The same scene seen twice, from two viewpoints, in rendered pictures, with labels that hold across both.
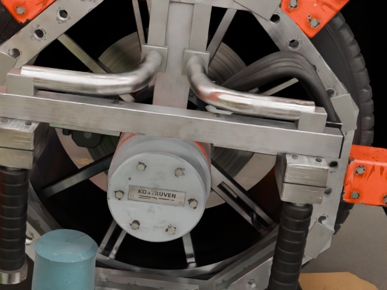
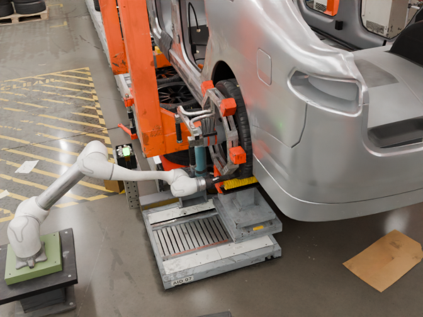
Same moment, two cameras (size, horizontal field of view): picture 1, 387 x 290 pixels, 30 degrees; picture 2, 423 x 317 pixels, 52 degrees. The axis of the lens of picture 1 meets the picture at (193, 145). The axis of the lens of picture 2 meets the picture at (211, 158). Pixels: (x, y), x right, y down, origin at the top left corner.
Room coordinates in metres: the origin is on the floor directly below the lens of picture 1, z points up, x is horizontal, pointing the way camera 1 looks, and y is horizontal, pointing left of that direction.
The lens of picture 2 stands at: (0.33, -2.37, 2.19)
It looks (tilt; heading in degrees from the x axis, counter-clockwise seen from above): 31 degrees down; 75
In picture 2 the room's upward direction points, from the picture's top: 4 degrees counter-clockwise
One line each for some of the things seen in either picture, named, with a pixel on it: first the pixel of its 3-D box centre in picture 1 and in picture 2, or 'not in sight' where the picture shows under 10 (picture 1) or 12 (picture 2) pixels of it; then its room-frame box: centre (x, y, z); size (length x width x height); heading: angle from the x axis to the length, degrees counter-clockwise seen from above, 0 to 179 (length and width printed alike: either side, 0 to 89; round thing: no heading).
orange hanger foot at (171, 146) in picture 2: not in sight; (194, 122); (0.97, 0.55, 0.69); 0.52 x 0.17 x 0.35; 1
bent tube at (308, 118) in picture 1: (251, 62); (204, 117); (0.90, -0.06, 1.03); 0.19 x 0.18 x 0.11; 1
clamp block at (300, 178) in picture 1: (300, 169); (195, 140); (0.82, -0.13, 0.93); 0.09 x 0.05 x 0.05; 1
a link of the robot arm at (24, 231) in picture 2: not in sight; (23, 234); (-0.28, -0.12, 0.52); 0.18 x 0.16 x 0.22; 86
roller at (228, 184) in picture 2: not in sight; (241, 181); (1.12, -0.08, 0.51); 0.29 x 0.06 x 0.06; 1
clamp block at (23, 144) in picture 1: (21, 134); (181, 117); (0.81, 0.21, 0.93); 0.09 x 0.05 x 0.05; 1
